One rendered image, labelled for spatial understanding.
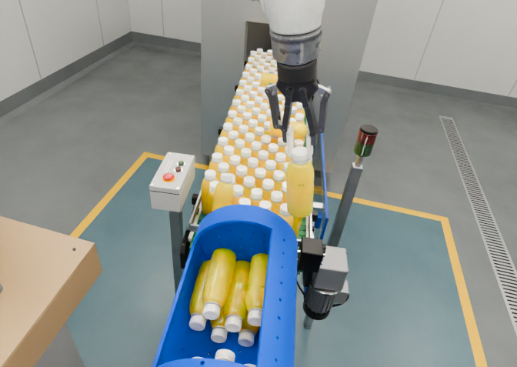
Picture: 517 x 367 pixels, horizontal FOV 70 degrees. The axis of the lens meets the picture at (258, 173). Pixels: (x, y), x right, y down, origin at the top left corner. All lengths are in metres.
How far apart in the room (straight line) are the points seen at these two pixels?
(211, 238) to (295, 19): 0.64
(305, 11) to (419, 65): 4.62
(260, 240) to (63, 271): 0.49
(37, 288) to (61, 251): 0.10
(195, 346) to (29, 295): 0.39
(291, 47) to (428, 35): 4.50
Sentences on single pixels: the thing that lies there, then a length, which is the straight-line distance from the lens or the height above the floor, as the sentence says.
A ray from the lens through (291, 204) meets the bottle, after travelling 0.90.
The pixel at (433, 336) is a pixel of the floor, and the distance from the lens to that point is 2.45.
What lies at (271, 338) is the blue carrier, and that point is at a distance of 0.76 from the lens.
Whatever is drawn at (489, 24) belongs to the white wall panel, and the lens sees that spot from 5.24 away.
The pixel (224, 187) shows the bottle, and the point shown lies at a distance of 1.19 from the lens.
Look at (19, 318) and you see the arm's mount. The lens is 0.98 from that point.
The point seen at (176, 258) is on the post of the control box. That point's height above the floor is 0.66.
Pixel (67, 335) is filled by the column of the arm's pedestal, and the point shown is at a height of 0.83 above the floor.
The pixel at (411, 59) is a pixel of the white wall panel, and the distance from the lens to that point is 5.18.
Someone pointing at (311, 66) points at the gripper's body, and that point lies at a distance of 0.70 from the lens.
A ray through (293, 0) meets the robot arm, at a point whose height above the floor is 1.75.
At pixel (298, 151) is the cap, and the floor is 1.42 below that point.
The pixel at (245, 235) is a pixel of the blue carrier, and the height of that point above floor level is 1.12.
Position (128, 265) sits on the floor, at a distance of 2.45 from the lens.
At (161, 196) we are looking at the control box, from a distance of 1.24.
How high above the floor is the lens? 1.87
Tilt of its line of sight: 37 degrees down
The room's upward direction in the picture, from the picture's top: 7 degrees clockwise
